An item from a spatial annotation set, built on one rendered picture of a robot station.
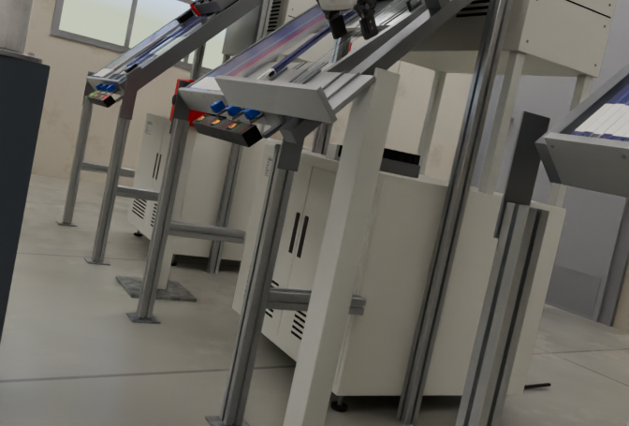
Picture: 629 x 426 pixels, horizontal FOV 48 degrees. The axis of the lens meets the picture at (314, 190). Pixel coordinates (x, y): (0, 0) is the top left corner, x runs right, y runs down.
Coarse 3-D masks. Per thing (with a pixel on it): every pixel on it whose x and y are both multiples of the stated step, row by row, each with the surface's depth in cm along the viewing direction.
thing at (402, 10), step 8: (384, 0) 194; (392, 0) 190; (408, 0) 182; (376, 8) 190; (400, 8) 178; (352, 16) 195; (392, 16) 175; (400, 16) 172; (328, 24) 201; (352, 24) 187; (376, 24) 176; (384, 24) 172; (352, 32) 198
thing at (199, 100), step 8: (184, 88) 206; (184, 96) 209; (192, 96) 202; (200, 96) 195; (208, 96) 189; (216, 96) 183; (224, 96) 178; (192, 104) 207; (200, 104) 200; (208, 104) 194; (224, 104) 182; (208, 112) 199; (224, 112) 186; (264, 112) 160; (248, 120) 173; (264, 120) 164; (272, 120) 159; (280, 120) 155
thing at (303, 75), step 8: (400, 0) 137; (384, 8) 137; (392, 8) 137; (376, 16) 135; (384, 16) 136; (360, 32) 133; (344, 40) 132; (352, 40) 132; (336, 48) 131; (344, 48) 132; (328, 56) 130; (312, 64) 129; (320, 64) 129; (304, 72) 127; (312, 72) 128; (296, 80) 127
